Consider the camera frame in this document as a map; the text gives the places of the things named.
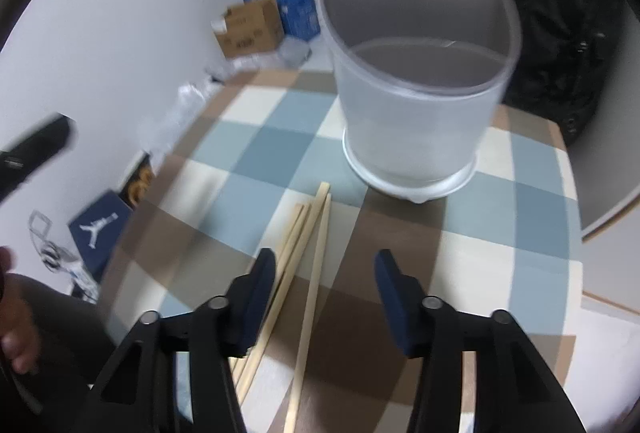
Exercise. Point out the grey plastic utensil holder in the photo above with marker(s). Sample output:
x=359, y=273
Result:
x=415, y=128

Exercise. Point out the black backpack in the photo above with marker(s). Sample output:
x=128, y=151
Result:
x=560, y=38

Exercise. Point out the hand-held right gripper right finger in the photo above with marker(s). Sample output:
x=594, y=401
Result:
x=395, y=303

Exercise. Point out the black and orange box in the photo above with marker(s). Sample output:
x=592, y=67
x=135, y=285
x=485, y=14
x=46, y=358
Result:
x=137, y=180

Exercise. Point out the grey plastic mailer bag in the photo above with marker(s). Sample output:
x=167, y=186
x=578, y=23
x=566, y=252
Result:
x=292, y=52

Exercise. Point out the person's leg in dark trousers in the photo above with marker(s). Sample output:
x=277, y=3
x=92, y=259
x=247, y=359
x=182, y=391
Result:
x=65, y=313

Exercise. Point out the brown cardboard box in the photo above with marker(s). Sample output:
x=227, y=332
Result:
x=250, y=28

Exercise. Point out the person's left hand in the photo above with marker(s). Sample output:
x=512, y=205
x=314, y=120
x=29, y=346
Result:
x=17, y=313

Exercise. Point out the wooden chopstick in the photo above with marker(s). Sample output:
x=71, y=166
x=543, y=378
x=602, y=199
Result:
x=289, y=228
x=295, y=228
x=312, y=303
x=300, y=245

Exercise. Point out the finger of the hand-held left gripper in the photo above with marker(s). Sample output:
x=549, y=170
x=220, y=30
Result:
x=35, y=153

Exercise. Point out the blue cardboard box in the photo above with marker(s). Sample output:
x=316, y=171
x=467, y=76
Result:
x=300, y=13

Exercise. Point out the blue and brown checked tablecloth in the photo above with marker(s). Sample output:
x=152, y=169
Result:
x=280, y=148

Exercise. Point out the blue shoe box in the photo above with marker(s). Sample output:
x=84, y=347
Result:
x=97, y=228

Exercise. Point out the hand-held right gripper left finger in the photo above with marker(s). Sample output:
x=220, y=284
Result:
x=260, y=298

